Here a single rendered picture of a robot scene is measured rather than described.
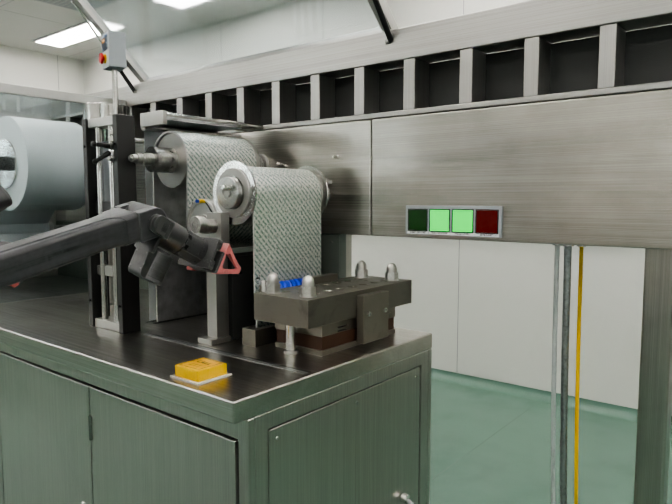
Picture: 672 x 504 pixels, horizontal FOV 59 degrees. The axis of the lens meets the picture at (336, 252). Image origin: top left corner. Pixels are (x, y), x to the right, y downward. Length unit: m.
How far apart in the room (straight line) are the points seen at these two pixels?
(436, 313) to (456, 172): 2.82
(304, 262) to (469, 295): 2.64
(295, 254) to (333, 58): 0.55
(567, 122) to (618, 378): 2.64
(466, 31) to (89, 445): 1.27
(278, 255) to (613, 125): 0.77
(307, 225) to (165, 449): 0.62
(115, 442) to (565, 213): 1.07
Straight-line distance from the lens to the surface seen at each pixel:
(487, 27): 1.45
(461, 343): 4.14
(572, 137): 1.33
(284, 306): 1.26
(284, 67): 1.79
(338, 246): 1.63
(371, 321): 1.37
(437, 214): 1.44
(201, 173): 1.58
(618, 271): 3.71
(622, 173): 1.30
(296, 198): 1.47
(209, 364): 1.17
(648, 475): 1.57
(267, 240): 1.40
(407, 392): 1.48
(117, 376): 1.31
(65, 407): 1.60
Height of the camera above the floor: 1.24
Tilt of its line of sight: 5 degrees down
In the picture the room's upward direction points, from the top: straight up
